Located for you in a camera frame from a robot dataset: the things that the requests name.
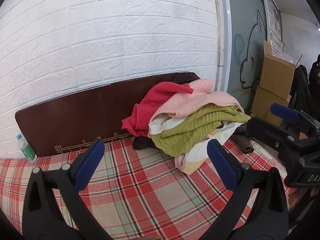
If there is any brown wooden headboard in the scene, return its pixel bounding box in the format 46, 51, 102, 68
15, 72, 198, 157

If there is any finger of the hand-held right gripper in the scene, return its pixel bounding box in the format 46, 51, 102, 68
270, 103, 320, 137
246, 117, 304, 159

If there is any brown garment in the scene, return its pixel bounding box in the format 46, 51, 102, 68
233, 127, 255, 153

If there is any closed cardboard box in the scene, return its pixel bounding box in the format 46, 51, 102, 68
250, 86, 292, 128

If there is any green ribbed sweater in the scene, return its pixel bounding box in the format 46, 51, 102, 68
151, 104, 251, 157

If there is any white paper notice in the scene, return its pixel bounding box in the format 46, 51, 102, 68
270, 30, 286, 57

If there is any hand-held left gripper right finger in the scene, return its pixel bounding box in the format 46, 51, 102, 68
207, 139, 289, 240

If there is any white cloth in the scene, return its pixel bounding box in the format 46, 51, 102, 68
149, 116, 243, 162

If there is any green label water bottle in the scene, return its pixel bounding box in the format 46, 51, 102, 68
16, 134, 38, 163

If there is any pink knit sweater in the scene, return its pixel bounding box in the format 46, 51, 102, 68
150, 79, 245, 125

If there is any red knit sweater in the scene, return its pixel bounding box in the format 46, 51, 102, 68
122, 82, 194, 138

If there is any dark hanging jacket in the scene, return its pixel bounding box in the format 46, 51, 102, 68
290, 64, 314, 114

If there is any red plaid blanket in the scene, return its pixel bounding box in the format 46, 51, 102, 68
0, 136, 292, 240

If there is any framed wall poster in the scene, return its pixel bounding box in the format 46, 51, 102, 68
259, 0, 282, 43

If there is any cream yellow cloth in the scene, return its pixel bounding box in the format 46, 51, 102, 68
175, 152, 208, 174

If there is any open cardboard box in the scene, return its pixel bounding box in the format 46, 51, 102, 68
260, 39, 303, 102

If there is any grey panel with cartoon drawing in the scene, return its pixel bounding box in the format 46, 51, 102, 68
215, 0, 268, 93

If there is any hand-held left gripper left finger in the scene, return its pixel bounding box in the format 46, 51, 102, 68
22, 139, 113, 240

